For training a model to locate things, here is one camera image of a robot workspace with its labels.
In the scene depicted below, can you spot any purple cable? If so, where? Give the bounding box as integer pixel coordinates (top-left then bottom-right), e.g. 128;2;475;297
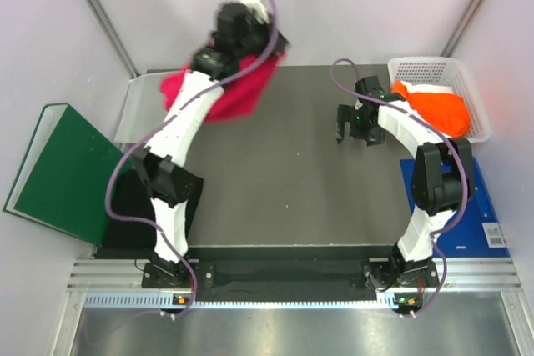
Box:
103;0;280;318
331;58;471;318

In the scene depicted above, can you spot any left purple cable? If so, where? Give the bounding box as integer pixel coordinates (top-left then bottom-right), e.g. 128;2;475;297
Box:
103;0;280;318

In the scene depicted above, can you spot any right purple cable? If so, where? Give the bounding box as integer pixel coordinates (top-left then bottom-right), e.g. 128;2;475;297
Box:
331;58;471;318

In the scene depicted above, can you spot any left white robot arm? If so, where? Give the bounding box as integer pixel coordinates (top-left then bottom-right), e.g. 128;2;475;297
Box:
132;1;287;287

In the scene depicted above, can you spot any orange t-shirt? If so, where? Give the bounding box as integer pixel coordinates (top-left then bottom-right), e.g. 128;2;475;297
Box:
392;79;471;138

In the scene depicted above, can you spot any blue folder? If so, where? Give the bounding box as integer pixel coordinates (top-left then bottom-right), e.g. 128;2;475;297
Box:
399;156;511;258

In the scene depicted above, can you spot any right aluminium frame post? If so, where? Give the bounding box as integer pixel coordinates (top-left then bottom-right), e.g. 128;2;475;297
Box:
441;0;485;58

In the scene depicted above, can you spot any left aluminium frame post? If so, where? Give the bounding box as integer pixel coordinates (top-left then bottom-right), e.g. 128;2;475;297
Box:
85;0;140;79

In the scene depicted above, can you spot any pink red t-shirt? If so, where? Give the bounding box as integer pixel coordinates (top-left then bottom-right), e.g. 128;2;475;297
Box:
160;48;287;126

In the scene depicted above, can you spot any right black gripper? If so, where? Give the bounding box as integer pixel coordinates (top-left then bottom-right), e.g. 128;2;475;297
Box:
337;105;385;147

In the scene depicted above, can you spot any aluminium frame post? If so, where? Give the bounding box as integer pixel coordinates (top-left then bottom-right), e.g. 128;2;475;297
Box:
441;0;485;58
85;0;140;79

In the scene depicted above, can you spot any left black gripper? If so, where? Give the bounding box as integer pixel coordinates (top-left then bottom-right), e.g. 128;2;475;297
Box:
235;13;290;62

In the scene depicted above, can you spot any green ring binder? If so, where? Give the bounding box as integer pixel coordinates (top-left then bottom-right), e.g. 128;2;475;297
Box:
3;103;123;243

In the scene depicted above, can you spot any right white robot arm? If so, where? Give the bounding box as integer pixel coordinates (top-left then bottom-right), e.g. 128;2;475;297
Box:
336;76;474;286

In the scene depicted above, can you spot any perforated cable duct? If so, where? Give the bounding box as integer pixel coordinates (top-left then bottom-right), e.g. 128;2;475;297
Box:
84;292;416;310

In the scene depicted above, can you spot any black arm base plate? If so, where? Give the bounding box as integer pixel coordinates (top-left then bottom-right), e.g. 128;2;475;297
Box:
140;258;441;302

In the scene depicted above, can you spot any white plastic basket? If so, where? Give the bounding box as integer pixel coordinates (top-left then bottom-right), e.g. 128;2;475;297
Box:
387;56;491;143

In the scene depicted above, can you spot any black folded t-shirt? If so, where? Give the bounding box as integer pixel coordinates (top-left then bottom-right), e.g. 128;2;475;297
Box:
101;169;204;250

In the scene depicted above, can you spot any translucent plastic tray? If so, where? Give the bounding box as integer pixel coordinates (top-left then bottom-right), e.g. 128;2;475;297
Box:
114;72;173;143

